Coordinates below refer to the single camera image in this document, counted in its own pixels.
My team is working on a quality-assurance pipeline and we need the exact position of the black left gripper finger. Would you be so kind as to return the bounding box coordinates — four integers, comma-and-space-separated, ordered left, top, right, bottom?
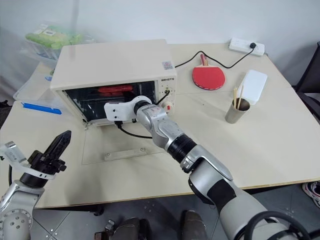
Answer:
51, 131, 73, 162
44, 129, 72, 159

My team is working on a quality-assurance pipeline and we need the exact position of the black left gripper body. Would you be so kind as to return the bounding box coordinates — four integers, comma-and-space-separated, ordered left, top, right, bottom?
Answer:
27, 149, 67, 179

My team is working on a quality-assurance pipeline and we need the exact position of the red sausage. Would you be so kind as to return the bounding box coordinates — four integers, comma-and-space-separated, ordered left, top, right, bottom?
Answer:
97, 84, 133, 93
99, 90, 126, 96

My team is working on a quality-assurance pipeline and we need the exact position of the cream toaster oven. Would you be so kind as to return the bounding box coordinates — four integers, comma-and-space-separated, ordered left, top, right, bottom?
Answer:
49, 38, 179, 131

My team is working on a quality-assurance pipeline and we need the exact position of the clear box with blue clips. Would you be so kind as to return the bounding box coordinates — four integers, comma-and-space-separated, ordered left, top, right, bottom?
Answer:
12, 61, 64, 116

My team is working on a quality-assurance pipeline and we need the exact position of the black table leg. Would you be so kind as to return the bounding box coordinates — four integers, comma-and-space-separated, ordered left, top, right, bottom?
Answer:
93, 199, 105, 217

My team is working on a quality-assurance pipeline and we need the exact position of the bag of green items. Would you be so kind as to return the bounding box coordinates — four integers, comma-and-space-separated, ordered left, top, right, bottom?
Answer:
24, 23, 96, 61

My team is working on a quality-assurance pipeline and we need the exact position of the red table tennis paddle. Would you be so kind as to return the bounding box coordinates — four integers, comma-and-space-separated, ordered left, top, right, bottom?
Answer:
191, 53, 227, 91

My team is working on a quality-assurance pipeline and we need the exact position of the dark rounded shape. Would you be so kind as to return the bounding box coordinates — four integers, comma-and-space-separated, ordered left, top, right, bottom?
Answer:
93, 216, 151, 240
179, 209, 209, 240

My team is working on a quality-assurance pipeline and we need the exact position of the metal cup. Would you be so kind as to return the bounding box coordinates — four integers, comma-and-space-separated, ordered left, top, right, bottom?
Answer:
225, 97, 252, 124

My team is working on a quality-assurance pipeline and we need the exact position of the white rectangular plastic box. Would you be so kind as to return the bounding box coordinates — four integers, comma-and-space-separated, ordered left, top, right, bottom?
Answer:
235, 69, 269, 106

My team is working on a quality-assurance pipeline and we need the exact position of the white power strip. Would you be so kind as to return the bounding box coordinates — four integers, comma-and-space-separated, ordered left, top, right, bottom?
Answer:
228, 37, 266, 57

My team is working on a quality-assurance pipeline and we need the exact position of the black chair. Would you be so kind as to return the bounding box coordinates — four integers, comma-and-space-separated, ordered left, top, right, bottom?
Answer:
291, 40, 320, 121

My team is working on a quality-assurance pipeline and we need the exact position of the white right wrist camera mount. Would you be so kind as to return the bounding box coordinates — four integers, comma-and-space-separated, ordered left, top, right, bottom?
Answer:
104, 95, 154, 124

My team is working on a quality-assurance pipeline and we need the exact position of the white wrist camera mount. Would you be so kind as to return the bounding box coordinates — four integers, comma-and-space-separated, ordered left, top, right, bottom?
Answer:
104, 95, 154, 124
0, 141, 57, 181

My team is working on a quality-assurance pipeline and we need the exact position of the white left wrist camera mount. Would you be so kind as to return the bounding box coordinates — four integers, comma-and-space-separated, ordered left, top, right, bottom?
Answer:
0, 141, 57, 181

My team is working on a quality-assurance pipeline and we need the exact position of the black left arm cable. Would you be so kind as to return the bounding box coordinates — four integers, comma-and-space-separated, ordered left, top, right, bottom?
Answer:
7, 163, 16, 189

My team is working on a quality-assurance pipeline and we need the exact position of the glass oven door with handle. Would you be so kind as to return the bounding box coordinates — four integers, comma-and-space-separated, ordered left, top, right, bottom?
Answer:
81, 122, 167, 166

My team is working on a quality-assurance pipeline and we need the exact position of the black oven power cord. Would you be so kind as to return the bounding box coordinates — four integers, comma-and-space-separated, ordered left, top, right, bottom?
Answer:
174, 42, 258, 69

